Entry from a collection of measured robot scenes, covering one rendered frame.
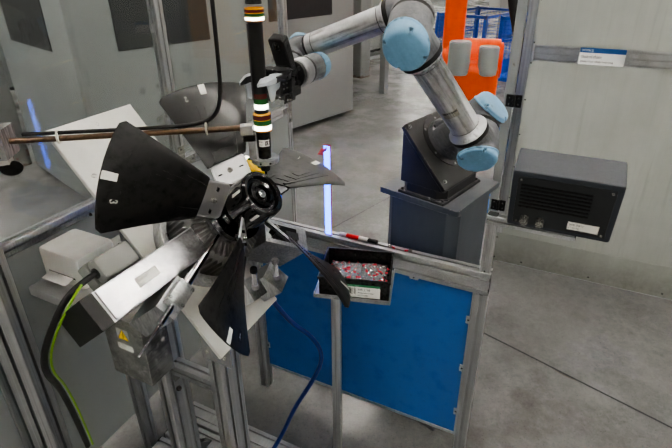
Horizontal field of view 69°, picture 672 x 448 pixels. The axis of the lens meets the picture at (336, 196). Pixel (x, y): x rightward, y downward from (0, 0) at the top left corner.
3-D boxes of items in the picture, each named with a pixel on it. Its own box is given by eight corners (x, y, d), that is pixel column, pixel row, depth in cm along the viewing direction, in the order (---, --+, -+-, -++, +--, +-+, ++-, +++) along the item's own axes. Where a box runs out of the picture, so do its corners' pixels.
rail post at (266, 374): (261, 384, 221) (245, 234, 187) (265, 378, 225) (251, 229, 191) (268, 387, 220) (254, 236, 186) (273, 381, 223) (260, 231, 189)
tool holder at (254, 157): (243, 168, 121) (239, 129, 117) (243, 157, 127) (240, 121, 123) (280, 165, 122) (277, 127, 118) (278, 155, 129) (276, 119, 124)
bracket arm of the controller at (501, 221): (485, 224, 143) (487, 214, 142) (487, 219, 145) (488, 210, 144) (574, 241, 134) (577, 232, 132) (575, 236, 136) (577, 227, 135)
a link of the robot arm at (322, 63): (313, 81, 147) (337, 73, 142) (295, 89, 138) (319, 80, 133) (304, 55, 145) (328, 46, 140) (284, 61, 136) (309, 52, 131)
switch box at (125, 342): (138, 350, 155) (124, 293, 145) (174, 365, 149) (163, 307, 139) (115, 370, 147) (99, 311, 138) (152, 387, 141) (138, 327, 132)
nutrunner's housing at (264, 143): (258, 173, 124) (242, -26, 104) (258, 167, 128) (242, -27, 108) (274, 172, 125) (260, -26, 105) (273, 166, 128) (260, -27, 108)
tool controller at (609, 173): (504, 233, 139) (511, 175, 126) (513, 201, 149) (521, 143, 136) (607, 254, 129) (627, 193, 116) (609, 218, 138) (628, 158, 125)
